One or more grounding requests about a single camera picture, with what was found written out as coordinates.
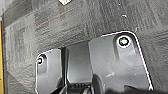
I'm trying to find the thick grey robot torso limb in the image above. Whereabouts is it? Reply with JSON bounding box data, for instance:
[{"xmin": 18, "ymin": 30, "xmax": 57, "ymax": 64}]
[{"xmin": 62, "ymin": 44, "xmax": 94, "ymax": 88}]

